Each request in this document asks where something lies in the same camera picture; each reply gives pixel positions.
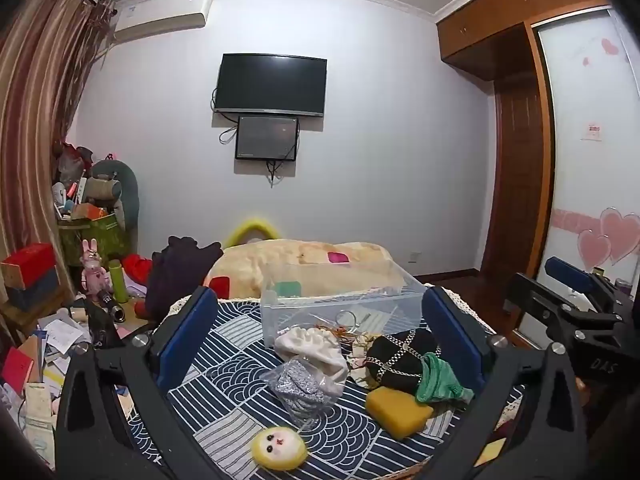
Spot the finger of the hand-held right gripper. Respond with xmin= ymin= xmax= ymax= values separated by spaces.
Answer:
xmin=504 ymin=272 xmax=623 ymax=347
xmin=544 ymin=256 xmax=635 ymax=313

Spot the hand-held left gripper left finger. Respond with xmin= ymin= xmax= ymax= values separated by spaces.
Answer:
xmin=54 ymin=285 xmax=221 ymax=480

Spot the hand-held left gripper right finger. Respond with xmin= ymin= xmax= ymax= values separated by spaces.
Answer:
xmin=421 ymin=285 xmax=589 ymax=480

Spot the green knitted cloth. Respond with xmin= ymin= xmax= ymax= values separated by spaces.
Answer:
xmin=415 ymin=352 xmax=475 ymax=407

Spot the blue wave pattern blanket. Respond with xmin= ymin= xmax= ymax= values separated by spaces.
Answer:
xmin=117 ymin=294 xmax=527 ymax=480

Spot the dark clothing pile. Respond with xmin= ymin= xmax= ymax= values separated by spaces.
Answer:
xmin=144 ymin=235 xmax=224 ymax=322

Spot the black flashlight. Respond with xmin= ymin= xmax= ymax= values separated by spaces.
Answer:
xmin=95 ymin=289 xmax=126 ymax=322

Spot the yellow sponge block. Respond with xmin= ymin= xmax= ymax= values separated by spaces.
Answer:
xmin=365 ymin=386 xmax=435 ymax=441

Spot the red cloth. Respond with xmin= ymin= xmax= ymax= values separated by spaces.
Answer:
xmin=122 ymin=254 xmax=154 ymax=287

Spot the green bottle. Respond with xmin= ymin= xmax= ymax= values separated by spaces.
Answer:
xmin=108 ymin=259 xmax=130 ymax=305

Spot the floral fabric pouch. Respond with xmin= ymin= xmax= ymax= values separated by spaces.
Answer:
xmin=345 ymin=335 xmax=375 ymax=387

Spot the brown wooden door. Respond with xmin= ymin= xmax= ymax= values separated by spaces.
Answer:
xmin=480 ymin=77 xmax=547 ymax=277

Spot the white heart print wardrobe door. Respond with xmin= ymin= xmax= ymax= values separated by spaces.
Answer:
xmin=530 ymin=7 xmax=640 ymax=303

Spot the yellow paper note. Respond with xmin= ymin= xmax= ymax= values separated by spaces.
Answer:
xmin=472 ymin=437 xmax=509 ymax=469

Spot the pink bunny toy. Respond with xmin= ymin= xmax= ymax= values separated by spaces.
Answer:
xmin=80 ymin=239 xmax=112 ymax=294

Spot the clear plastic storage bin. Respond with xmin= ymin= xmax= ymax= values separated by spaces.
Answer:
xmin=259 ymin=265 xmax=437 ymax=351

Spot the clear bag with silver item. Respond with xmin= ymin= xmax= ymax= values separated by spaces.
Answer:
xmin=265 ymin=355 xmax=346 ymax=430

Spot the yellow green plush arch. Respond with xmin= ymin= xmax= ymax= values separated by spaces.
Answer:
xmin=223 ymin=217 xmax=282 ymax=252

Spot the green storage basket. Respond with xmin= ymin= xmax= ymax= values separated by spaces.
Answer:
xmin=57 ymin=212 xmax=127 ymax=267

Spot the yellow round plush face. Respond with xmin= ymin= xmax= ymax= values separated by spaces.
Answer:
xmin=250 ymin=425 xmax=309 ymax=472

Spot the yellow plush patchwork quilt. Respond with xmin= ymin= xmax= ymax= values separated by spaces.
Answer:
xmin=204 ymin=239 xmax=417 ymax=302

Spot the pile of papers and booklets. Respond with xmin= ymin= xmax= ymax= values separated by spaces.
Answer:
xmin=0 ymin=305 xmax=93 ymax=467

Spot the grey green curved pillow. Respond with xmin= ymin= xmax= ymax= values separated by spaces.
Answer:
xmin=92 ymin=159 xmax=140 ymax=257

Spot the dark blue box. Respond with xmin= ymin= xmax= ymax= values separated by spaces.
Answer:
xmin=5 ymin=267 xmax=62 ymax=312

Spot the grey plush toy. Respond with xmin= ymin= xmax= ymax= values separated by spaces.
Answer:
xmin=82 ymin=172 xmax=124 ymax=212

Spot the red box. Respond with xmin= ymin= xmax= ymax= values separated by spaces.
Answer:
xmin=0 ymin=242 xmax=56 ymax=291

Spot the heap of plastic bags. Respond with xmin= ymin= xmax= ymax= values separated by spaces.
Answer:
xmin=52 ymin=142 xmax=97 ymax=187

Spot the wooden overhead cabinet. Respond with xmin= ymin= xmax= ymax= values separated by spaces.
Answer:
xmin=435 ymin=0 xmax=622 ymax=82

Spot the striped brown curtain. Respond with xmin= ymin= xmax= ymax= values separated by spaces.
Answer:
xmin=0 ymin=0 xmax=119 ymax=273

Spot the white air conditioner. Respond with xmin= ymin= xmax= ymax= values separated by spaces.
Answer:
xmin=112 ymin=0 xmax=214 ymax=44

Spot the black bag with chain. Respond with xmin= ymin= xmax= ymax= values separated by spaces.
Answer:
xmin=365 ymin=330 xmax=442 ymax=392

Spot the white drawstring pouch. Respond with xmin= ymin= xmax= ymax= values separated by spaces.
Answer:
xmin=274 ymin=327 xmax=351 ymax=387

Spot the small black wall monitor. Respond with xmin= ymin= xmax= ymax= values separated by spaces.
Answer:
xmin=235 ymin=115 xmax=301 ymax=162

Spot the black wall television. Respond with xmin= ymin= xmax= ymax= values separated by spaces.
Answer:
xmin=213 ymin=52 xmax=329 ymax=119

